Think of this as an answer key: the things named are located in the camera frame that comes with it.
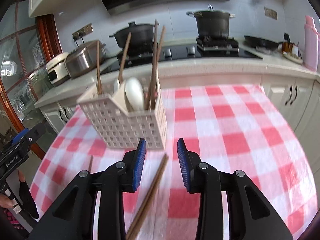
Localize pink thermos bottle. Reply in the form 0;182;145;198
303;15;319;72

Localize wall socket panel left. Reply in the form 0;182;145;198
72;23;93;41

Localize pink checkered tablecloth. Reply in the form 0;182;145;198
30;86;318;239

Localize black frying pan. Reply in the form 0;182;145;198
244;35;279;51

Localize white small cooker appliance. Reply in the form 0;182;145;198
46;53;70;87

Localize silver rice cooker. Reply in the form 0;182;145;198
65;40;106;79

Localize black glass gas hob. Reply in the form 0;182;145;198
100;36;264;74

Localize black casserole pot with lid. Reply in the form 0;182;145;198
109;22;155;48

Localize dark sauce bottle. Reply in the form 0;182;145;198
281;33;294;53

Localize wall socket panel right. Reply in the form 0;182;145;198
264;7;278;20

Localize red wooden glass door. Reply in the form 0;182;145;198
1;0;62;159

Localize brown chopstick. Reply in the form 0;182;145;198
97;41;102;95
150;20;158;109
88;155;93;173
128;154;169;240
145;26;165;110
125;154;168;240
118;32;132;85

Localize black stock pot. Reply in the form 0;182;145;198
186;5;235;38

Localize beige perforated utensil basket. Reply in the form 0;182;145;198
76;80;167;150

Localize person left hand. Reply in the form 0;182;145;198
1;170;39;223

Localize small plate with food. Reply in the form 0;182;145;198
283;53;303;64

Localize wall socket panel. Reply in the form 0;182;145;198
72;23;93;41
264;7;278;20

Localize white lower kitchen cabinets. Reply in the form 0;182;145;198
35;74;316;133

